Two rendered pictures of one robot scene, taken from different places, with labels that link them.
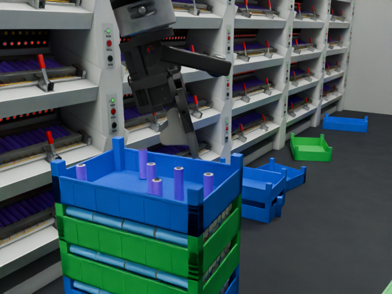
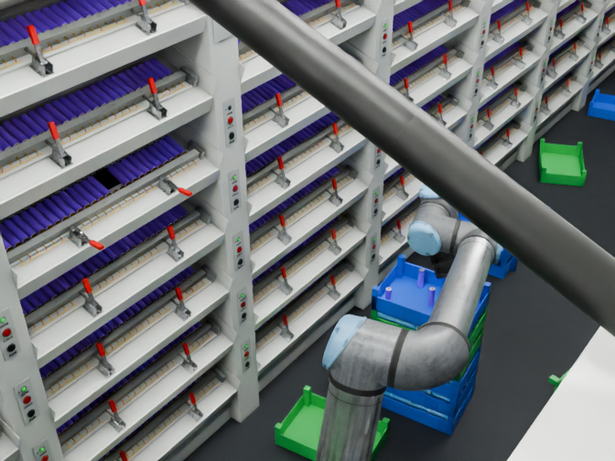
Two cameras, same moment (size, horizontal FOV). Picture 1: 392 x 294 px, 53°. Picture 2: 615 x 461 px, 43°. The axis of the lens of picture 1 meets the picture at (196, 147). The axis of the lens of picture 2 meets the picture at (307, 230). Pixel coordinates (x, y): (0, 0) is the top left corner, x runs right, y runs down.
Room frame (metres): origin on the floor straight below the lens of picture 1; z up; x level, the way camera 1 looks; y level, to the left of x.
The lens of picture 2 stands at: (-1.14, 0.33, 1.96)
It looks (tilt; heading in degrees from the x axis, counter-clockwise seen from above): 35 degrees down; 4
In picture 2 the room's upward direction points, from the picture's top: straight up
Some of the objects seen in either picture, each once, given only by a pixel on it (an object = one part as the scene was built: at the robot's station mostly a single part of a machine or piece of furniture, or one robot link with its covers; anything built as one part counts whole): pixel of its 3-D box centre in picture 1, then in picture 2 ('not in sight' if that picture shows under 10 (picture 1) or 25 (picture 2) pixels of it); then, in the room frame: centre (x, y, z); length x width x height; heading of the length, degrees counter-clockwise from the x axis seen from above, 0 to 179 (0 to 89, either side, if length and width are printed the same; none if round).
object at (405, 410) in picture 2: not in sight; (420, 389); (0.70, 0.09, 0.04); 0.30 x 0.20 x 0.08; 64
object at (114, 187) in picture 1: (150, 177); (430, 295); (0.70, 0.09, 0.44); 0.30 x 0.20 x 0.08; 64
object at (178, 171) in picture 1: (178, 183); not in sight; (0.68, 0.03, 0.44); 0.02 x 0.02 x 0.06
